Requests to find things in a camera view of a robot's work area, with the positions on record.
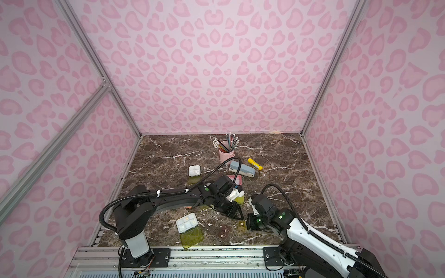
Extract small yellow pillbox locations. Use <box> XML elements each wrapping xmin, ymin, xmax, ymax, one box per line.
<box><xmin>237</xmin><ymin>221</ymin><xmax>247</xmax><ymax>232</ymax></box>

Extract small dark red pillbox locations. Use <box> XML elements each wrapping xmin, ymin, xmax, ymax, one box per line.
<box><xmin>219</xmin><ymin>225</ymin><xmax>231</xmax><ymax>239</ymax></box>

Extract pink red rectangular pillbox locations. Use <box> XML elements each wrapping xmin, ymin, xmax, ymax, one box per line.
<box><xmin>227</xmin><ymin>175</ymin><xmax>242</xmax><ymax>186</ymax></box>

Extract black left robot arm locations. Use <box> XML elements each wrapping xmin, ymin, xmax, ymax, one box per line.
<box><xmin>100</xmin><ymin>176</ymin><xmax>245</xmax><ymax>259</ymax></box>

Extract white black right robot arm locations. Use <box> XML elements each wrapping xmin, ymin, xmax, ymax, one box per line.
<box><xmin>249</xmin><ymin>194</ymin><xmax>387</xmax><ymax>278</ymax></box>

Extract grey blue stapler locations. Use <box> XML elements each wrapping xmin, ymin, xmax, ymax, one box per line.
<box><xmin>229</xmin><ymin>160</ymin><xmax>256</xmax><ymax>178</ymax></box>

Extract green pillbox front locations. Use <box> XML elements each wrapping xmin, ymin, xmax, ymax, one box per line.
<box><xmin>176</xmin><ymin>213</ymin><xmax>204</xmax><ymax>249</ymax></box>

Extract pink pencil cup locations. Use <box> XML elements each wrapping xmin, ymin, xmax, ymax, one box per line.
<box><xmin>219</xmin><ymin>140</ymin><xmax>235</xmax><ymax>162</ymax></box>

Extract yellow glue stick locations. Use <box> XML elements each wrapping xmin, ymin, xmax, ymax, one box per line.
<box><xmin>248</xmin><ymin>158</ymin><xmax>263</xmax><ymax>171</ymax></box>

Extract pencils in cup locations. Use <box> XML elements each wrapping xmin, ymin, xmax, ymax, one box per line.
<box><xmin>212</xmin><ymin>132</ymin><xmax>239</xmax><ymax>153</ymax></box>

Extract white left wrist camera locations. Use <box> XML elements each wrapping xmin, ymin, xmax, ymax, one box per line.
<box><xmin>226</xmin><ymin>188</ymin><xmax>245</xmax><ymax>202</ymax></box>

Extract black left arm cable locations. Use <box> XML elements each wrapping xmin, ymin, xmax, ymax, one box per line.
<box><xmin>99</xmin><ymin>156</ymin><xmax>243</xmax><ymax>278</ymax></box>

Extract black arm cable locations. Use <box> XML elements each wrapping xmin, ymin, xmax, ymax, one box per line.
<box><xmin>99</xmin><ymin>156</ymin><xmax>243</xmax><ymax>278</ymax></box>
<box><xmin>260</xmin><ymin>183</ymin><xmax>387</xmax><ymax>278</ymax></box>

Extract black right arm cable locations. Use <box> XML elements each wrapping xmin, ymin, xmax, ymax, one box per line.
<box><xmin>260</xmin><ymin>183</ymin><xmax>387</xmax><ymax>278</ymax></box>

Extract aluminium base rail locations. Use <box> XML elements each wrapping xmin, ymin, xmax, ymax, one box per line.
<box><xmin>65</xmin><ymin>245</ymin><xmax>305</xmax><ymax>278</ymax></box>

